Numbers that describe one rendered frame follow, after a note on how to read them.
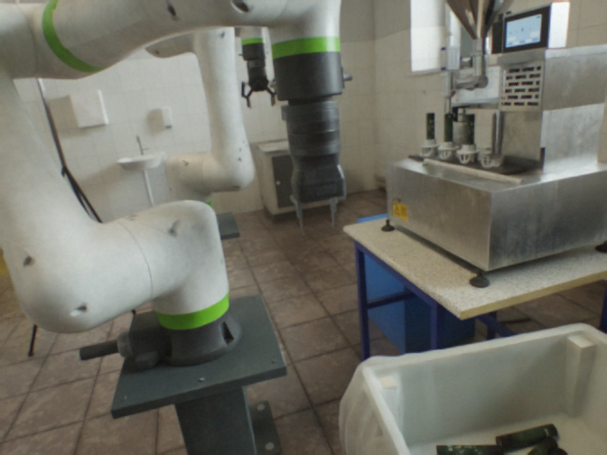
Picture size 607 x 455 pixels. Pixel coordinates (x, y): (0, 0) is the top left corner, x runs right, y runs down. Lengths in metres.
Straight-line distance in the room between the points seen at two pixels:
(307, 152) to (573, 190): 0.95
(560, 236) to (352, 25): 4.23
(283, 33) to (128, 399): 0.55
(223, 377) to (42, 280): 0.28
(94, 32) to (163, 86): 4.09
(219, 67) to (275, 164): 3.02
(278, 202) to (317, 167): 3.71
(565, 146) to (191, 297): 1.13
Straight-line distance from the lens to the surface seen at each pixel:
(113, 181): 4.86
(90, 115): 4.69
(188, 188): 1.31
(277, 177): 4.22
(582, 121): 1.43
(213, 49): 1.22
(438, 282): 1.25
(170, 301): 0.66
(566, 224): 1.38
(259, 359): 0.68
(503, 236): 1.22
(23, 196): 0.61
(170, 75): 4.74
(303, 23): 0.54
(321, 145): 0.55
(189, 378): 0.68
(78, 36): 0.70
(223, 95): 1.22
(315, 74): 0.54
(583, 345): 1.21
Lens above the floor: 1.32
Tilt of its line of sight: 19 degrees down
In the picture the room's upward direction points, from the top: 6 degrees counter-clockwise
